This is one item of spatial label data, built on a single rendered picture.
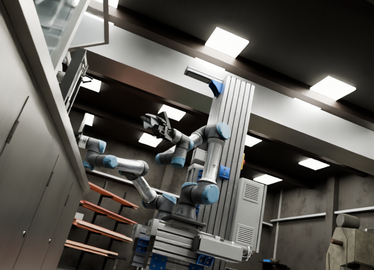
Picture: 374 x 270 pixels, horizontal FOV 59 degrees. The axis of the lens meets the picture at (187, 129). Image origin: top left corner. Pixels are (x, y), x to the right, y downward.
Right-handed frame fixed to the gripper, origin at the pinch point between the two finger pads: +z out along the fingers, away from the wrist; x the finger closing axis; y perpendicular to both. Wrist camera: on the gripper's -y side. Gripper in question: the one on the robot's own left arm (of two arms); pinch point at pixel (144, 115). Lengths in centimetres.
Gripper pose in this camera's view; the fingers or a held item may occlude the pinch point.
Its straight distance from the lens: 179.5
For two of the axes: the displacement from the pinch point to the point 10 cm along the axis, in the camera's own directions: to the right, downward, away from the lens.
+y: -1.2, 8.6, -4.9
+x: -7.2, 2.6, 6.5
